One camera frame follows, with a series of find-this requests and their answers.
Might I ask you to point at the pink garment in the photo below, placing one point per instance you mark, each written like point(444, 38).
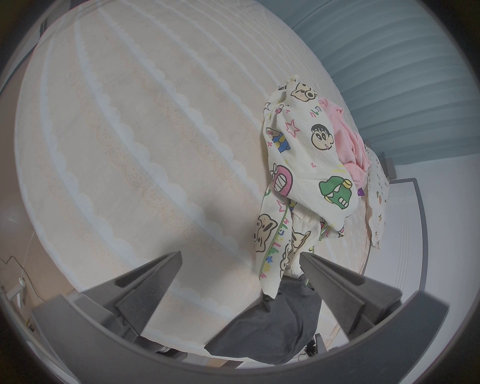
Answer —
point(347, 142)

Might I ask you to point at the white printed pillow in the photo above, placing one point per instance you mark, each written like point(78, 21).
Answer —
point(378, 202)

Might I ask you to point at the bed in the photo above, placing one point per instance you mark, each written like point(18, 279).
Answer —
point(131, 150)

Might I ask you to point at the blue-green curtain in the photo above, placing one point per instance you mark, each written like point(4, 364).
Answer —
point(393, 75)

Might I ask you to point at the black T-shirt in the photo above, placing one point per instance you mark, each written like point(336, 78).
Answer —
point(273, 322)

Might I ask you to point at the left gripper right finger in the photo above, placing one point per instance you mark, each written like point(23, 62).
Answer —
point(348, 296)

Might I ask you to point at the pile of clothes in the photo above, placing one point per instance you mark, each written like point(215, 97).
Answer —
point(303, 161)

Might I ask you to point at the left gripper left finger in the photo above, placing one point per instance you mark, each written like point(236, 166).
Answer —
point(142, 288)

